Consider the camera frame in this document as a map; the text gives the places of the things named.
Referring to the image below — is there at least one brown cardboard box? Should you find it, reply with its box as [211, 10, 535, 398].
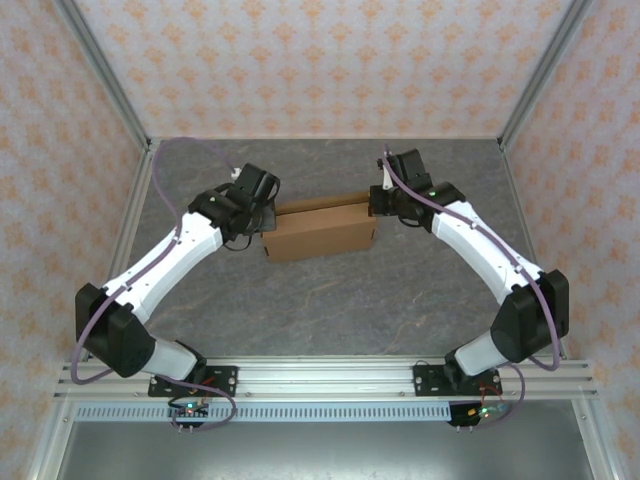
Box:
[260, 188, 379, 264]

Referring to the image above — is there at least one grey metal sheet panel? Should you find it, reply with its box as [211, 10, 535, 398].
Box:
[54, 419, 596, 480]

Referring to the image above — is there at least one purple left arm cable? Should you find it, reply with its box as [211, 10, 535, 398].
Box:
[69, 137, 239, 432]

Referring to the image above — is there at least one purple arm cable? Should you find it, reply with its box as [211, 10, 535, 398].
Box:
[69, 137, 239, 432]
[382, 143, 564, 431]

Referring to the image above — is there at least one aluminium table side rail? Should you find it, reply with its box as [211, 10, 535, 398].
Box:
[79, 139, 161, 361]
[497, 139, 571, 361]

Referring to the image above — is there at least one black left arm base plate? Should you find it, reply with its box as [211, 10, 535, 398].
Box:
[148, 364, 239, 399]

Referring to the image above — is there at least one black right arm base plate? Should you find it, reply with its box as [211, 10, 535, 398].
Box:
[413, 363, 503, 399]

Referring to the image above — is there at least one aluminium frame post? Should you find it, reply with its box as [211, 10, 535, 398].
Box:
[497, 0, 596, 151]
[54, 0, 154, 151]

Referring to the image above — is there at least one aluminium cross rail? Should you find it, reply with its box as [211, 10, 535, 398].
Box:
[53, 357, 600, 401]

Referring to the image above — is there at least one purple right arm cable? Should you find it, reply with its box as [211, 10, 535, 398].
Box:
[382, 143, 564, 431]

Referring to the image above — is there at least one grey slotted cable duct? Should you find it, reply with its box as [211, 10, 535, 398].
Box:
[74, 403, 454, 424]

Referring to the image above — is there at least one aluminium lower frame bar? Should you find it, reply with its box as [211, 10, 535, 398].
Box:
[572, 399, 616, 480]
[24, 399, 76, 480]

